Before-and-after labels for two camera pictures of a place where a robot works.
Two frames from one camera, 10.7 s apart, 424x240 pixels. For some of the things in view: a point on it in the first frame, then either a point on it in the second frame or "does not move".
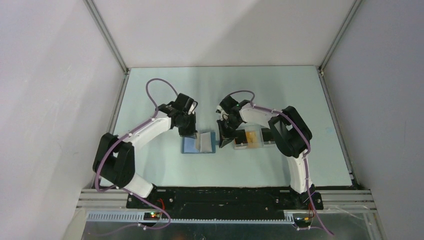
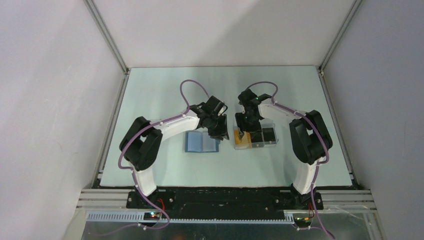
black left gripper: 192,130 to 220,134
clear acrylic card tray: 254,138 does not move
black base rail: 226,203 does not move
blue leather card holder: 204,142 does not move
